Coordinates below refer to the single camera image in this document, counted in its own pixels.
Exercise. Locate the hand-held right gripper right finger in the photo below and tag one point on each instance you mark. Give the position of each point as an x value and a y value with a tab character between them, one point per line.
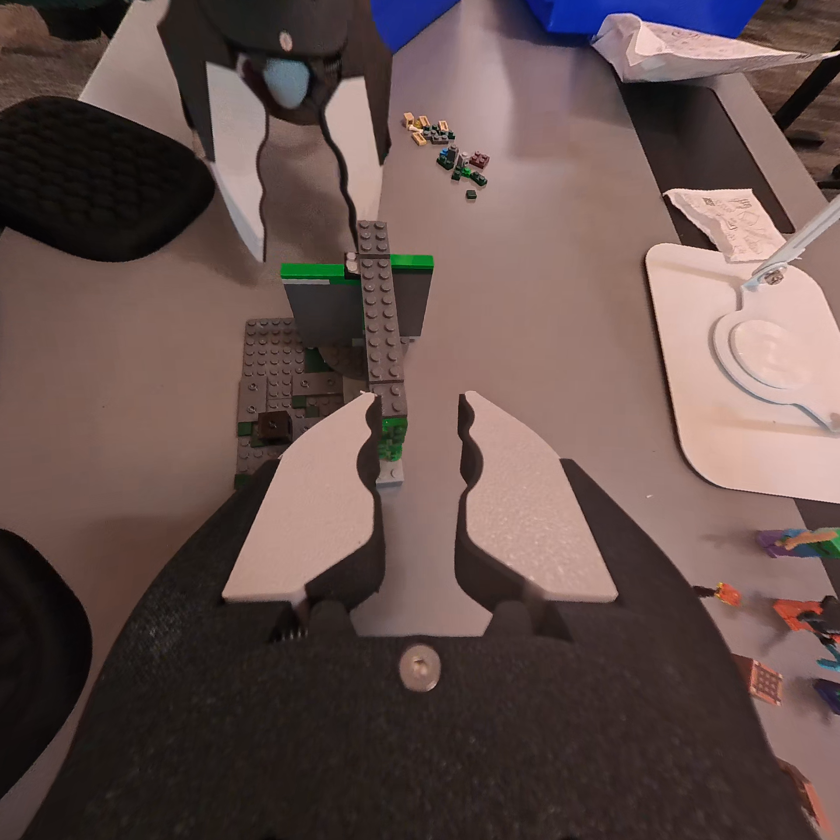
525	512

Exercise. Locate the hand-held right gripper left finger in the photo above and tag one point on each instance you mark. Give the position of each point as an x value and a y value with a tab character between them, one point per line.
302	512

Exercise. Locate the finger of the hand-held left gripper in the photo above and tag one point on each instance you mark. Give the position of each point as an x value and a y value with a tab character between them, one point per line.
236	144
361	144

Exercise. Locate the long grey toy brick strip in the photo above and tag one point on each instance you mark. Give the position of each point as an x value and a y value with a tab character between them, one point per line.
384	315

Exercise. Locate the black desk leg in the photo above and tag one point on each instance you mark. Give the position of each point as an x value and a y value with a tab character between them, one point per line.
810	98

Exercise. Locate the pile of small toy bricks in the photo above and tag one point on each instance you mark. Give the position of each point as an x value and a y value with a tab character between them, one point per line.
453	154

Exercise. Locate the blue plastic bin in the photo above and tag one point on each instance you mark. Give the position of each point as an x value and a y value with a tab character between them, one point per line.
623	10
407	19

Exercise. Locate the grey green toy brick build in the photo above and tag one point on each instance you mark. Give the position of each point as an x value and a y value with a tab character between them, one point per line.
275	354

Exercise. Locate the small orange toy piece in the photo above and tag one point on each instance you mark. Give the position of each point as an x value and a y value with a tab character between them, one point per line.
725	594

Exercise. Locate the white lamp base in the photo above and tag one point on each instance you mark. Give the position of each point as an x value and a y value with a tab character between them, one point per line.
695	367

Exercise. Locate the purple green toy figure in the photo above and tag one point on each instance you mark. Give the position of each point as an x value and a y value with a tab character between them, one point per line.
800	543

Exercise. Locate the brown square toy brick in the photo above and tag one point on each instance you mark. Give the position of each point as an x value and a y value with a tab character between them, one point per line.
761	682

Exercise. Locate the orange dark toy figure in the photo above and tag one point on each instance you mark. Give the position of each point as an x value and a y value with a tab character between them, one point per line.
804	617

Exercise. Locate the cyan toy piece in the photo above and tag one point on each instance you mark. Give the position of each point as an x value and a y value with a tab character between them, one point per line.
830	656

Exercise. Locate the white instruction sheet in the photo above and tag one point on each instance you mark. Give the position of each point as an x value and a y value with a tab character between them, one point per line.
689	52

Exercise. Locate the blue purple toy figure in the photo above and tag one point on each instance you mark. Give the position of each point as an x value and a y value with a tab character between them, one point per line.
830	697

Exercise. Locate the small crumpled printed paper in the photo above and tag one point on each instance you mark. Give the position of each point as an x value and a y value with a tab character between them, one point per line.
728	216

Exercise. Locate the brown orange toy brick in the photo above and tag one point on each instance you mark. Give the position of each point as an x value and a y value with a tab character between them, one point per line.
807	797

